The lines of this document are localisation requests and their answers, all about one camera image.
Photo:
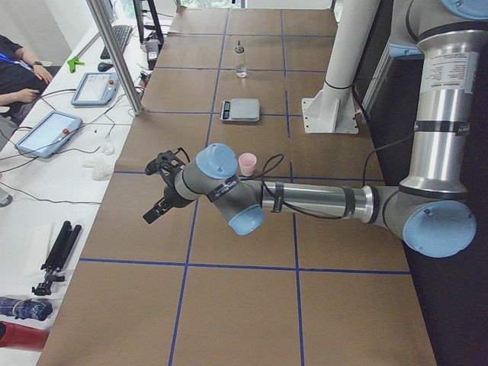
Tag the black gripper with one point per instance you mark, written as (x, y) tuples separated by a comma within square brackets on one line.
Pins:
[(168, 192)]

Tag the pink plastic cup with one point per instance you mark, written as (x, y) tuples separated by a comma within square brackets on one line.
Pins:
[(247, 163)]

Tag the glass sauce bottle metal spout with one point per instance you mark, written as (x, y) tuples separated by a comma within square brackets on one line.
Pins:
[(240, 60)]

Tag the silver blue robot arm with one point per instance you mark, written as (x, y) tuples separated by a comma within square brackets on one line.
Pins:
[(427, 209)]

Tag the silver digital kitchen scale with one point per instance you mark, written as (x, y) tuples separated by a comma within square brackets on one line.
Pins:
[(240, 110)]

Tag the white crumpled tissue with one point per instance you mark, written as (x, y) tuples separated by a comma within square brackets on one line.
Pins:
[(101, 167)]

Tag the black folded tripod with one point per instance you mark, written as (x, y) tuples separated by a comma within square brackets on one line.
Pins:
[(57, 258)]

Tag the near blue teach pendant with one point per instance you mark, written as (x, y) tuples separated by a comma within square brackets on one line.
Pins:
[(49, 135)]

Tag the blue teach pendant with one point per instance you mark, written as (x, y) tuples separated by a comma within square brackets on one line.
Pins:
[(49, 135), (95, 89)]

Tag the far blue teach pendant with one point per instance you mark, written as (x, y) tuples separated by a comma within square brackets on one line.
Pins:
[(95, 89)]

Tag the black computer mouse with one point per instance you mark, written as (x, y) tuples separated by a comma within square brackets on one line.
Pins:
[(104, 66)]

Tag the blue folded umbrella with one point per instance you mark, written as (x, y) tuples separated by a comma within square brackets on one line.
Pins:
[(25, 309)]

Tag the green plastic clamp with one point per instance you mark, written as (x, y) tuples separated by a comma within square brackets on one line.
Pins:
[(73, 63)]

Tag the black keyboard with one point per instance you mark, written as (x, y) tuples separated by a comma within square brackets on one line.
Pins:
[(122, 35)]

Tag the seated person dark shirt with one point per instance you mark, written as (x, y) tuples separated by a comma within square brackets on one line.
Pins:
[(23, 79)]

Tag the red bottle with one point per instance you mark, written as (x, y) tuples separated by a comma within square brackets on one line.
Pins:
[(21, 337)]

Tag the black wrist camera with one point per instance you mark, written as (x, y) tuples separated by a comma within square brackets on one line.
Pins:
[(167, 163)]

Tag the aluminium frame post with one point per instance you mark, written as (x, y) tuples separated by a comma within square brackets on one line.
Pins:
[(105, 30)]

